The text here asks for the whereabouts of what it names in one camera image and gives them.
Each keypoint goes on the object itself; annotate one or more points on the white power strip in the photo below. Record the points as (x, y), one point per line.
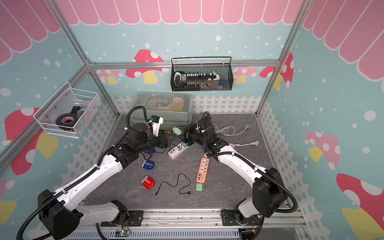
(176, 151)

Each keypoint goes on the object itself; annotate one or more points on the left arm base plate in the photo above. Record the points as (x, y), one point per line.
(128, 219)

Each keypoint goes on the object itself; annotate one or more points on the black wire mesh basket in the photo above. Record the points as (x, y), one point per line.
(201, 74)

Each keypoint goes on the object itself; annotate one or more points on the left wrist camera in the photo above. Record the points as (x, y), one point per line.
(156, 122)

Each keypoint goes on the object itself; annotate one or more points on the white wire basket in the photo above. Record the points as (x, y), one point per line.
(84, 104)

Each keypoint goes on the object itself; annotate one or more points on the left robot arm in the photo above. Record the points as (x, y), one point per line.
(60, 210)

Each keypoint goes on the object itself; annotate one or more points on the green adapter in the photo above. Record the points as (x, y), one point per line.
(200, 187)
(177, 131)

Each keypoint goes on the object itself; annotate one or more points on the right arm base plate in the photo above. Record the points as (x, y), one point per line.
(233, 218)

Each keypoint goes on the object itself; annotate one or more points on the black tape roll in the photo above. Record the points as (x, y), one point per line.
(66, 122)

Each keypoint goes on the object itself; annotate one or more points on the orange power strip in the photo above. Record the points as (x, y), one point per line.
(202, 173)

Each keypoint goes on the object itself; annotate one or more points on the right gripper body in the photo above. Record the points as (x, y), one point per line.
(191, 134)

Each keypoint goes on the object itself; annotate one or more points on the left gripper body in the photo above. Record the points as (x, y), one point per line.
(160, 141)

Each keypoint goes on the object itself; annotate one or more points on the green translucent storage box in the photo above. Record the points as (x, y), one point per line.
(175, 109)

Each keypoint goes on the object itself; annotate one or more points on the green adapter front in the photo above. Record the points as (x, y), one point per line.
(200, 187)

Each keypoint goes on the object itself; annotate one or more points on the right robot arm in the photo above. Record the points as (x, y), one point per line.
(269, 195)

